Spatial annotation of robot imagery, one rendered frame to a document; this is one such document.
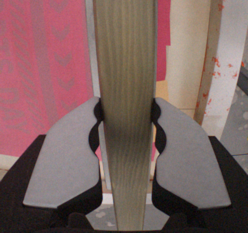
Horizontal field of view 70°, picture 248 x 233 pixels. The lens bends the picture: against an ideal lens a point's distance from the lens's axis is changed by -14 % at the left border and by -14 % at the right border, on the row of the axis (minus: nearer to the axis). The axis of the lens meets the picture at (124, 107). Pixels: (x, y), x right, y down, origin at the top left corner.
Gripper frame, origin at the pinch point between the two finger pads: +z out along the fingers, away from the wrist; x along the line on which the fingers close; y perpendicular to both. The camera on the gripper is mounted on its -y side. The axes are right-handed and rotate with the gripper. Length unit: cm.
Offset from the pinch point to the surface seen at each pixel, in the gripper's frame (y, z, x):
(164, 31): -2.0, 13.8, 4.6
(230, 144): 105, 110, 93
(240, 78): 11.1, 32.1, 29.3
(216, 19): -4.3, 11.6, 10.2
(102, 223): 248, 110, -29
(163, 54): 1.1, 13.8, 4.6
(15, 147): 17.9, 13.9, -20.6
